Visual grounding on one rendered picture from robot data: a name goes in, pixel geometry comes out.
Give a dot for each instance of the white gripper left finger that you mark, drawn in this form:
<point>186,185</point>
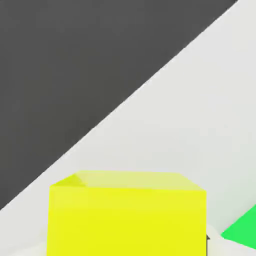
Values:
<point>39,251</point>

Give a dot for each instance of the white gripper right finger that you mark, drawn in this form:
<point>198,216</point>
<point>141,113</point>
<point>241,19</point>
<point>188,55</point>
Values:
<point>216,248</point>

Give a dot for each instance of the small yellow cube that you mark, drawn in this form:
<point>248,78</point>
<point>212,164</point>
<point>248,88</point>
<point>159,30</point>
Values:
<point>128,220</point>

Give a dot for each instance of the small green cube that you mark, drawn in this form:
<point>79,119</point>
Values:
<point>244,232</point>

